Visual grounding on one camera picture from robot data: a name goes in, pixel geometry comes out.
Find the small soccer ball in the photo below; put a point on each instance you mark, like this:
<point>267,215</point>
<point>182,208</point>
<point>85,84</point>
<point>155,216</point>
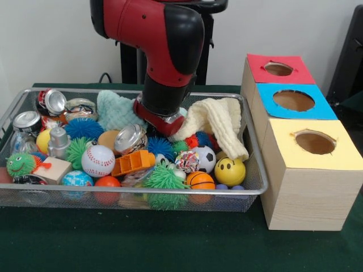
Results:
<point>204,158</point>

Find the dark green table cloth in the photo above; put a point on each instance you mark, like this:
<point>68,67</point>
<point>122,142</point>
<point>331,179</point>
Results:
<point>354,113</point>
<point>170,241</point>

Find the blue globe ball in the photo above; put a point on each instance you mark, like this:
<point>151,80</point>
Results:
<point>77,179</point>

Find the blue spiky ball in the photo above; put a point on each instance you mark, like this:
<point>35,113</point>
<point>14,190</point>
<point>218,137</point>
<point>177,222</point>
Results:
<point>85,129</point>
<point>160,148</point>

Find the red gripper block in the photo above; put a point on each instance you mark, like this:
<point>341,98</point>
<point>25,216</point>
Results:
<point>161,123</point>

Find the wooden box with three holes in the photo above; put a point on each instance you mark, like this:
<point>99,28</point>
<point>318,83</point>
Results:
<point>312,198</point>

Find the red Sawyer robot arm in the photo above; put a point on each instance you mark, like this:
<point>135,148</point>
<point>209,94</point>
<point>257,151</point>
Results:
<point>167,48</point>

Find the crushed silver can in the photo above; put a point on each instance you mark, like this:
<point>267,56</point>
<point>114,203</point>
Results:
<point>130,139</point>

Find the yellow smiley ball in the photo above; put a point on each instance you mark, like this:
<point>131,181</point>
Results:
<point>229,171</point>

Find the black upright panel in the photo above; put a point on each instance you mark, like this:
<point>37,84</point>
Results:
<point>348,56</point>

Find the shallow clear mesh bin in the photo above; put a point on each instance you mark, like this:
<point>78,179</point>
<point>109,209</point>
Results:
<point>244,201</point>

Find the cream cloth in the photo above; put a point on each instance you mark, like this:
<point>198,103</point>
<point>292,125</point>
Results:
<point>224,122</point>

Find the white baseball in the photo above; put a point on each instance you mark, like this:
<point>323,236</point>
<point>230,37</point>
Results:
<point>98,161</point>

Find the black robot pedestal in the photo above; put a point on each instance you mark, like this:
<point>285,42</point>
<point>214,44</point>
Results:
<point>210,42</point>

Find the small orange basketball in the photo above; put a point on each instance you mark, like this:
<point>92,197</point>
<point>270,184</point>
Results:
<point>200,180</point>

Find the light blue cloth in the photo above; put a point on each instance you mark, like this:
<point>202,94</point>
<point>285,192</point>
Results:
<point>116,113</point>

